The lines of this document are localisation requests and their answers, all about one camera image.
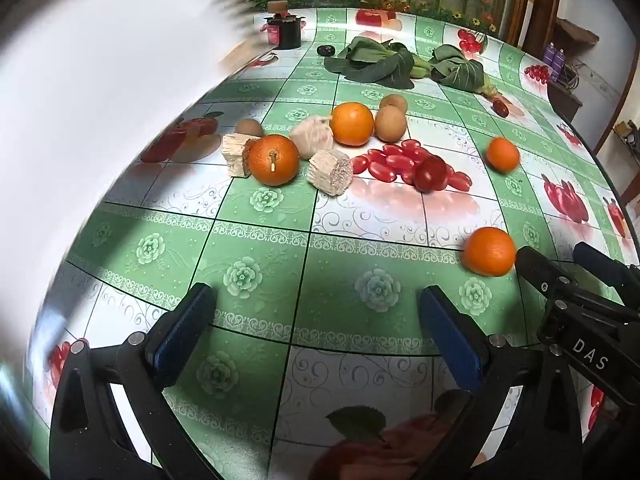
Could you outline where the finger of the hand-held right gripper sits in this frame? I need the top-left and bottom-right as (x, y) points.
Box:
(573, 242), (640, 306)
(515, 246), (576, 301)

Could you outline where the beige fibrous ball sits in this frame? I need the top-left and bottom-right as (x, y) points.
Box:
(289, 114), (335, 158)

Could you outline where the white tray with striped rim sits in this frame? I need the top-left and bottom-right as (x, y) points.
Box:
(0, 0), (281, 376)

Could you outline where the orange with white stem mark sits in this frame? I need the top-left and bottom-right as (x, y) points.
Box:
(248, 134), (301, 187)

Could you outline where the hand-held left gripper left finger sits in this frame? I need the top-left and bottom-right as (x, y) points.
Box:
(49, 282), (221, 480)

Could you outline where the dark red plum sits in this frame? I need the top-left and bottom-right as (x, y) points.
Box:
(413, 155), (449, 193)

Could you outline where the green bok choy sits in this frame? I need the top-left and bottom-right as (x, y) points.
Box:
(324, 36), (432, 91)
(429, 44), (498, 97)

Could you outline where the large orange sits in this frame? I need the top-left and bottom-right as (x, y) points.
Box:
(330, 102), (375, 147)
(461, 227), (517, 278)

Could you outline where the black jar with pink label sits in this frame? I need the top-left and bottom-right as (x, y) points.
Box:
(262, 1), (307, 51)

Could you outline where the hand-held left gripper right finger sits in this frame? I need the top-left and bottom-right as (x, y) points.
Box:
(419, 285), (585, 480)

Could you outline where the dark wooden side table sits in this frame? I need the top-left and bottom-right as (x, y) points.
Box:
(545, 77), (585, 121)

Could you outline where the small orange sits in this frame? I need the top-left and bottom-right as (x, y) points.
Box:
(486, 137), (521, 173)

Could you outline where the green patterned tablecloth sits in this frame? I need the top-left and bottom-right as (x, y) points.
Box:
(30, 7), (640, 480)

